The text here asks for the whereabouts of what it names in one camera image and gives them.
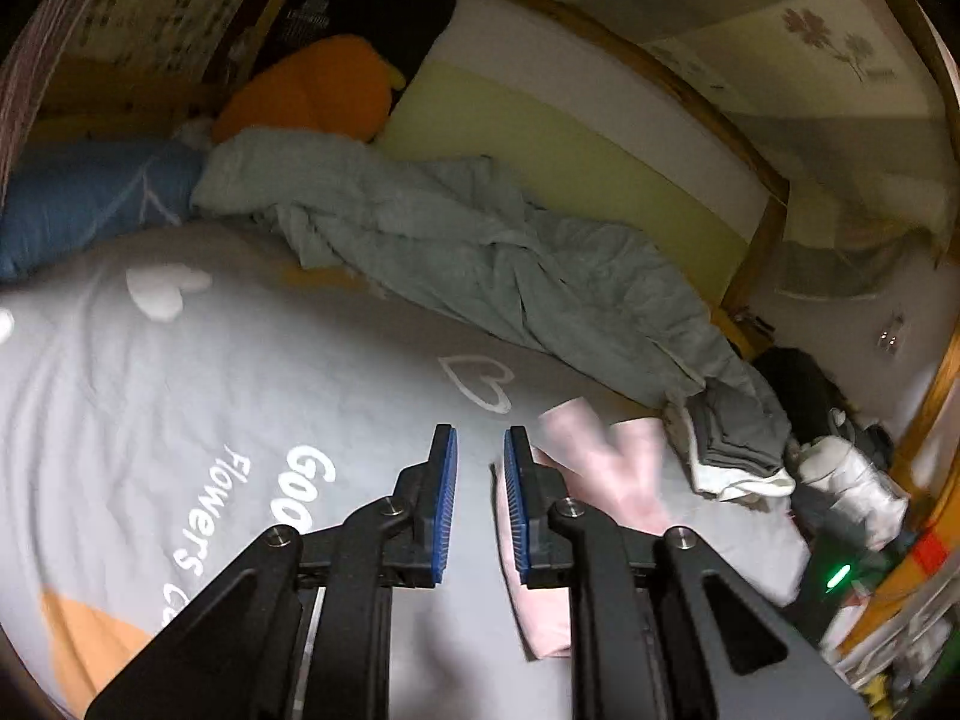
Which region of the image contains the yellow white striped mattress pad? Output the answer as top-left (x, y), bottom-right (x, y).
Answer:
top-left (375, 0), bottom-right (773, 308)

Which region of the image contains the grey printed bed sheet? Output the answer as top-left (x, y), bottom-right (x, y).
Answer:
top-left (0, 221), bottom-right (815, 720)

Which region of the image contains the folded white garment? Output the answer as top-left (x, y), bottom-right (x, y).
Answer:
top-left (664, 390), bottom-right (796, 503)

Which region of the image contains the flower wall sticker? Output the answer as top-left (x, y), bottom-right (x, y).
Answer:
top-left (780, 6), bottom-right (897, 83)

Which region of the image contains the curved wooden post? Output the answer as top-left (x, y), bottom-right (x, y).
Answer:
top-left (855, 0), bottom-right (960, 638)

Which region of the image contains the orange pillow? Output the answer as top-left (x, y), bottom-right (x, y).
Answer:
top-left (210, 34), bottom-right (410, 147)

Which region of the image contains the wall socket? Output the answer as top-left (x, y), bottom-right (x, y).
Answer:
top-left (877, 311), bottom-right (912, 353)

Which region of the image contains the black printed cloth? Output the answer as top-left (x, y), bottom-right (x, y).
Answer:
top-left (255, 0), bottom-right (458, 91)

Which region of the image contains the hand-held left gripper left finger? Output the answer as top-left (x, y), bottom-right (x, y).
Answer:
top-left (86, 424), bottom-right (458, 720)

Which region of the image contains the wooden bed frame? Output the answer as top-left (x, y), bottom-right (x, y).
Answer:
top-left (22, 0), bottom-right (792, 361)

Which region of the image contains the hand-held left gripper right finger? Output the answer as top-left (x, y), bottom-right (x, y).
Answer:
top-left (502, 425), bottom-right (875, 720)

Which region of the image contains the grey blanket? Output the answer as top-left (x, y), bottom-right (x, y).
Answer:
top-left (191, 127), bottom-right (788, 421)

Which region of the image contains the white mesh cloth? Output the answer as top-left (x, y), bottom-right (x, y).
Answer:
top-left (772, 187), bottom-right (953, 301)

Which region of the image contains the pink printed t-shirt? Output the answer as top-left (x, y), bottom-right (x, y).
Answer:
top-left (491, 397), bottom-right (676, 661)

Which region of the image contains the blue pillow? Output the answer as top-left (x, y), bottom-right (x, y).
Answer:
top-left (0, 139), bottom-right (211, 282)

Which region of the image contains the colourful plastic packaging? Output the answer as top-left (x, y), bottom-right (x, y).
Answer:
top-left (825, 525), bottom-right (960, 706)

